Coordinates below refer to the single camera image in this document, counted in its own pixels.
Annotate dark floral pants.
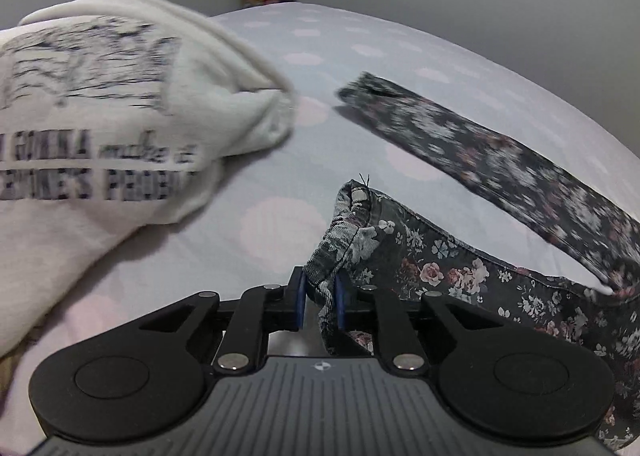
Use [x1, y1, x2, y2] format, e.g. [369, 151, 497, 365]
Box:
[304, 72, 640, 452]

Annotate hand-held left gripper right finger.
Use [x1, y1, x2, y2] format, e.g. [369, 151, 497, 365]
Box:
[334, 272, 504, 373]

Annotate white printed sweatshirt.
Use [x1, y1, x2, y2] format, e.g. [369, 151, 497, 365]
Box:
[0, 0, 297, 362]

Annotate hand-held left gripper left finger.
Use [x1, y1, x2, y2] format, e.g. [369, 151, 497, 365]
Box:
[138, 267, 307, 373]

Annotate polka dot bed sheet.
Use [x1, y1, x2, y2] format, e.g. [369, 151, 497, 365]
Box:
[0, 2, 640, 417]

